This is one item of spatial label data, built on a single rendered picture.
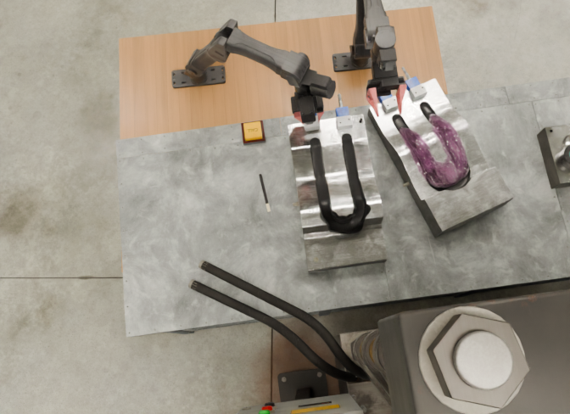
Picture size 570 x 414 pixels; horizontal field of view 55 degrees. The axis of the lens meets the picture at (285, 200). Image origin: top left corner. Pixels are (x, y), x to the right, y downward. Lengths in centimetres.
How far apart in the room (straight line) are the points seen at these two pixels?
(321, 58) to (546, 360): 161
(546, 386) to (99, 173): 256
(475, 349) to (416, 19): 175
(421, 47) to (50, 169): 194
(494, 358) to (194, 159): 153
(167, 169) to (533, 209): 127
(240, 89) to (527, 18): 181
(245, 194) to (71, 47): 171
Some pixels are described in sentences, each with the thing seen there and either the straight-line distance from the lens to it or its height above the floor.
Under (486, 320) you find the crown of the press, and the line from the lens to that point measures 62.
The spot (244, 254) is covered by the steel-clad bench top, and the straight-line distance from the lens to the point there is 187.
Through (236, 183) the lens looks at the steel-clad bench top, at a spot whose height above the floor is 80.
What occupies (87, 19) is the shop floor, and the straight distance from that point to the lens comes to 339.
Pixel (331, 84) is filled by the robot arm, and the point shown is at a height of 115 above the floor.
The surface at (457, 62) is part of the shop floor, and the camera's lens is 311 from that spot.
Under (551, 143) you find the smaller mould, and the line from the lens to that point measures 205.
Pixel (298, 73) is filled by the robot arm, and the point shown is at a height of 120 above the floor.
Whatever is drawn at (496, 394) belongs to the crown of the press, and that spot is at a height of 204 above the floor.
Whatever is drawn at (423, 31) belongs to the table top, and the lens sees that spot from 220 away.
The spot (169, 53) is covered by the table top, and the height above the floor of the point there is 80.
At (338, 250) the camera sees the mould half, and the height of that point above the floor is 86.
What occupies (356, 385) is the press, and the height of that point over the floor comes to 79.
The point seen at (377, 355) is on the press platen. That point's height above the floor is 154.
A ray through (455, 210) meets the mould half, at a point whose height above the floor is 91.
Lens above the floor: 264
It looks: 75 degrees down
